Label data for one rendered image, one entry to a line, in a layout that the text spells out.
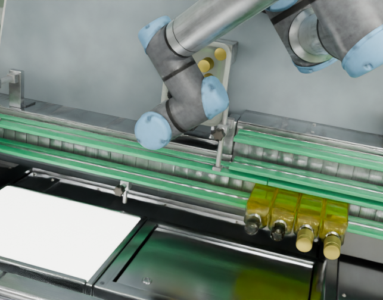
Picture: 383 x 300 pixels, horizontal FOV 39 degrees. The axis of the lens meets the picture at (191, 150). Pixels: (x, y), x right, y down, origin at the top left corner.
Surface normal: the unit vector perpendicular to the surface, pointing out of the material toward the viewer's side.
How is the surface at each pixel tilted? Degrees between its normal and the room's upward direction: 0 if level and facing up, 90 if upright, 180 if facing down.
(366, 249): 0
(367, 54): 20
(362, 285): 90
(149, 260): 90
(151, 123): 0
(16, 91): 0
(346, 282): 90
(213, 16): 27
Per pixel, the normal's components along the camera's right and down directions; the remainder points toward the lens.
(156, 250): 0.11, -0.93
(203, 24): -0.57, 0.53
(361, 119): -0.27, 0.31
